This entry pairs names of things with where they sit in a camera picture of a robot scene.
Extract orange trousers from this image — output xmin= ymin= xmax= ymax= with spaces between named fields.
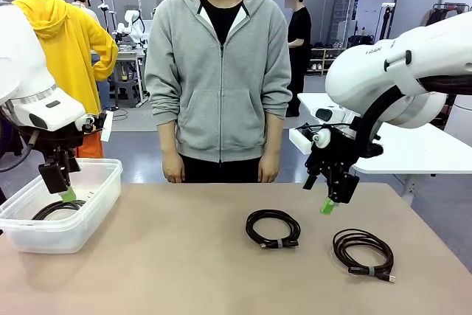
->
xmin=75 ymin=132 xmax=105 ymax=159

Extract person's left hand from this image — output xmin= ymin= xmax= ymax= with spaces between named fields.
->
xmin=257 ymin=152 xmax=281 ymax=184

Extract person's left forearm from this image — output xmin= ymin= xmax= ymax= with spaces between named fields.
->
xmin=262 ymin=114 xmax=284 ymax=157

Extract person's right forearm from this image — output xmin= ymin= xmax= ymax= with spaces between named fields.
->
xmin=157 ymin=125 xmax=181 ymax=156

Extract clothes rack with garments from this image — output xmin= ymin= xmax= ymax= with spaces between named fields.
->
xmin=423 ymin=2 xmax=472 ymax=27

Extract black tripod pole white top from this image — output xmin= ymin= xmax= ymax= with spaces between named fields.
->
xmin=381 ymin=1 xmax=396 ymax=41

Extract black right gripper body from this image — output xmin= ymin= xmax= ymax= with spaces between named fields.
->
xmin=305 ymin=122 xmax=361 ymax=187

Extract yellow hoodie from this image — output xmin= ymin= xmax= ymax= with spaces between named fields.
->
xmin=13 ymin=0 xmax=119 ymax=117

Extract dark grey step stool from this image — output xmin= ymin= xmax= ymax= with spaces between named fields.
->
xmin=113 ymin=78 xmax=140 ymax=108

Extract white side table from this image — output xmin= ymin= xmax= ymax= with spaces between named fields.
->
xmin=296 ymin=91 xmax=472 ymax=205

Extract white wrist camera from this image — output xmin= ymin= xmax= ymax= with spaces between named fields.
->
xmin=288 ymin=125 xmax=331 ymax=154
xmin=80 ymin=110 xmax=114 ymax=142

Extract person's right hand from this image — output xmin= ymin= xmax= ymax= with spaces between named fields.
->
xmin=162 ymin=151 xmax=186 ymax=184

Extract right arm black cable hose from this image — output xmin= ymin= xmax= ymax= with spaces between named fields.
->
xmin=352 ymin=74 xmax=472 ymax=158

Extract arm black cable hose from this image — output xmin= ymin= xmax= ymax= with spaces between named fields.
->
xmin=0 ymin=129 xmax=40 ymax=174
xmin=352 ymin=74 xmax=472 ymax=158

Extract black USB cable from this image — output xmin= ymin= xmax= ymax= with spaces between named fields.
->
xmin=332 ymin=228 xmax=396 ymax=285
xmin=245 ymin=209 xmax=302 ymax=252

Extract person in grey hoodie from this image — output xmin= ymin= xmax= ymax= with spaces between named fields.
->
xmin=144 ymin=0 xmax=293 ymax=184

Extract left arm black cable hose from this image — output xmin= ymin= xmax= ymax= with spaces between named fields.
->
xmin=0 ymin=129 xmax=40 ymax=174

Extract clear plastic storage container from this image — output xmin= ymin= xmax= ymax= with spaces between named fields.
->
xmin=0 ymin=158 xmax=124 ymax=255

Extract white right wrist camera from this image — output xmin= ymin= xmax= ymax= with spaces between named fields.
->
xmin=288 ymin=125 xmax=331 ymax=154

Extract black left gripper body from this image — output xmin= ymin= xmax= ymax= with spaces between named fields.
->
xmin=14 ymin=126 xmax=84 ymax=174

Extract wooden shoe rack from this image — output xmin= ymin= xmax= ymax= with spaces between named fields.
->
xmin=309 ymin=47 xmax=347 ymax=76

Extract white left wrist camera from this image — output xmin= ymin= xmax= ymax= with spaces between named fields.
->
xmin=80 ymin=110 xmax=114 ymax=142

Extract background robot work table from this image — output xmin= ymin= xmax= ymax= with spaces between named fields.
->
xmin=110 ymin=47 xmax=150 ymax=108

